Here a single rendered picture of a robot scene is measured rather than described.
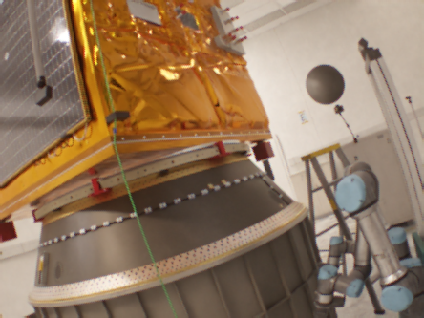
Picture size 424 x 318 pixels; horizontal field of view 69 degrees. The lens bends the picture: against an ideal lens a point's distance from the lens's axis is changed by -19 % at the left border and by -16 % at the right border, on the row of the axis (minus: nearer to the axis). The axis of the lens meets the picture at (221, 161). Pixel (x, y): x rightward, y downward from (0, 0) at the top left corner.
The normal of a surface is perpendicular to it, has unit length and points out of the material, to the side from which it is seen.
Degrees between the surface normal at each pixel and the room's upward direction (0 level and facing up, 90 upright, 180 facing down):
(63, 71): 90
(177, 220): 62
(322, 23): 90
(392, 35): 90
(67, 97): 90
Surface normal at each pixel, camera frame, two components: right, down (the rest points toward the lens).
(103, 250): -0.22, -0.49
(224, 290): 0.37, -0.21
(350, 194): -0.74, 0.06
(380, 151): -0.45, 0.08
